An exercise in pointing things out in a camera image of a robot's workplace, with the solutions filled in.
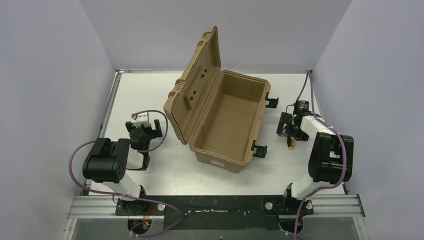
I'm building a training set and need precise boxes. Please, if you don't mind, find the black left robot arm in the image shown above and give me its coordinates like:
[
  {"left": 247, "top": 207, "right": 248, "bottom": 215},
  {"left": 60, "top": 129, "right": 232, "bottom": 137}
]
[{"left": 82, "top": 119, "right": 163, "bottom": 216}]

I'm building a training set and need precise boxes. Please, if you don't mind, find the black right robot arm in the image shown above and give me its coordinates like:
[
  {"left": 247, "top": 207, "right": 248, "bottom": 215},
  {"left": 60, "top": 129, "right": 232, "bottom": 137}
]
[{"left": 276, "top": 100, "right": 354, "bottom": 215}]

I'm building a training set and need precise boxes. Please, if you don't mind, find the yellow black screwdriver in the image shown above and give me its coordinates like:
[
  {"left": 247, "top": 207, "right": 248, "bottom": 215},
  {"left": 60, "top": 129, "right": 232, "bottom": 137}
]
[{"left": 286, "top": 136, "right": 295, "bottom": 150}]

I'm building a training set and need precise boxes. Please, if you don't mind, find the tan plastic storage bin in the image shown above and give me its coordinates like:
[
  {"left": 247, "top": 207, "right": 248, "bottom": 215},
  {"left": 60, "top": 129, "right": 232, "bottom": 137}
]
[{"left": 163, "top": 26, "right": 279, "bottom": 173}]

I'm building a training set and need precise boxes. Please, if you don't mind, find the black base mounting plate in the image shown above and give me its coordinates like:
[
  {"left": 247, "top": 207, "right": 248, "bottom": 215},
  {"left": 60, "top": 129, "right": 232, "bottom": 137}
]
[{"left": 113, "top": 193, "right": 314, "bottom": 234}]

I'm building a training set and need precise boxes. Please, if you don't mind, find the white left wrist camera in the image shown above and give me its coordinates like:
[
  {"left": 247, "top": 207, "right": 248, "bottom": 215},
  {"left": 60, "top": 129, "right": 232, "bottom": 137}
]
[{"left": 131, "top": 112, "right": 151, "bottom": 128}]

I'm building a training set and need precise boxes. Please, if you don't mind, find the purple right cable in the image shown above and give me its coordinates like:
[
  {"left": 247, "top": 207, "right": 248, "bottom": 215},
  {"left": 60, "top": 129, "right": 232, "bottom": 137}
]
[{"left": 293, "top": 70, "right": 348, "bottom": 240}]

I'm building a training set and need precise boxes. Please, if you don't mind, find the aluminium front rail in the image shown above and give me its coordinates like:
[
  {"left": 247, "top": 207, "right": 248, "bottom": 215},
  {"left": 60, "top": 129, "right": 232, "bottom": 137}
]
[{"left": 68, "top": 194, "right": 365, "bottom": 220}]

